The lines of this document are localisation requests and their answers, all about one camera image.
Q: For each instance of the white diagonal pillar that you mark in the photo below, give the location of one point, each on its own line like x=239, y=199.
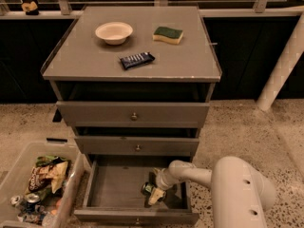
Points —
x=283, y=67

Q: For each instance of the metal window railing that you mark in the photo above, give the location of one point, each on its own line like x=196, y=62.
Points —
x=63, y=3

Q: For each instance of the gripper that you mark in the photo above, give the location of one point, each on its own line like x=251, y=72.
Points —
x=162, y=181

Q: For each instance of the brown chip bag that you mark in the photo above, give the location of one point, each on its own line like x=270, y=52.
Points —
x=44, y=174

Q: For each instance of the grey middle drawer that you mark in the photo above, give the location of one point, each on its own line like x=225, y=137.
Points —
x=150, y=146

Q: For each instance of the grey bottom drawer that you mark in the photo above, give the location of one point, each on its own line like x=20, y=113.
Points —
x=114, y=194

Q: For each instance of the blue soda can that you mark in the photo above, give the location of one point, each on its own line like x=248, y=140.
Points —
x=33, y=202

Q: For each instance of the small tan black object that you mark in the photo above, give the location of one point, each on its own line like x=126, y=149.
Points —
x=30, y=8

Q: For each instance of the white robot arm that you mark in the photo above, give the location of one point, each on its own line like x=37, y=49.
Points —
x=239, y=193

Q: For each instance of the grey top drawer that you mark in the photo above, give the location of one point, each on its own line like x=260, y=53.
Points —
x=133, y=114

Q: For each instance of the grey drawer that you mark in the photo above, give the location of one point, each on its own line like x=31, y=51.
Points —
x=114, y=194
x=150, y=146
x=133, y=114

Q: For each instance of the dark blue snack bar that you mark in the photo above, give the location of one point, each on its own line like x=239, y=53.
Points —
x=137, y=60

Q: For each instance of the green yellow sponge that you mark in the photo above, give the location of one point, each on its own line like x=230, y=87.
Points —
x=168, y=35

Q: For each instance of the green chip bag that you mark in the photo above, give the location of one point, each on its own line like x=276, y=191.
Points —
x=49, y=160

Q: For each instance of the grey drawer cabinet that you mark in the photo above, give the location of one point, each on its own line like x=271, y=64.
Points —
x=134, y=84

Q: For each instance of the clear plastic bin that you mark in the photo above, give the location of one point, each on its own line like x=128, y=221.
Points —
x=17, y=180

